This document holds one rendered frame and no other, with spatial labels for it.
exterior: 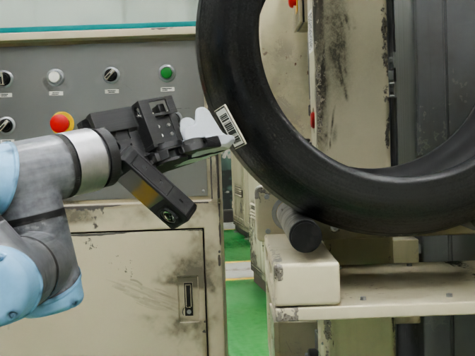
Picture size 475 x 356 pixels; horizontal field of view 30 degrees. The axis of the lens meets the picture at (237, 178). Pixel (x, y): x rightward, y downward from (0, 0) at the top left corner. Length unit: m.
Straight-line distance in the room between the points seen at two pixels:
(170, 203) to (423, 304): 0.38
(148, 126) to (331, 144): 0.56
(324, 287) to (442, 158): 0.38
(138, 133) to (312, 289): 0.32
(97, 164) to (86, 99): 0.93
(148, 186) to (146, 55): 0.90
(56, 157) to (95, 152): 0.05
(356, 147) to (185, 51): 0.52
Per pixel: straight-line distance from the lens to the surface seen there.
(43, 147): 0.99
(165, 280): 1.90
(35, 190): 0.98
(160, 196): 1.06
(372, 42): 1.58
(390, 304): 1.22
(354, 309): 1.22
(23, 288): 0.84
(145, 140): 1.08
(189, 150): 1.08
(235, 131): 1.19
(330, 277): 1.20
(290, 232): 1.19
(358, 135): 1.57
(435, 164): 1.48
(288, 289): 1.20
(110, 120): 1.07
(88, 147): 1.01
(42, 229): 0.98
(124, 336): 1.93
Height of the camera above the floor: 1.04
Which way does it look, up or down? 3 degrees down
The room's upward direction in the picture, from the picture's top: 2 degrees counter-clockwise
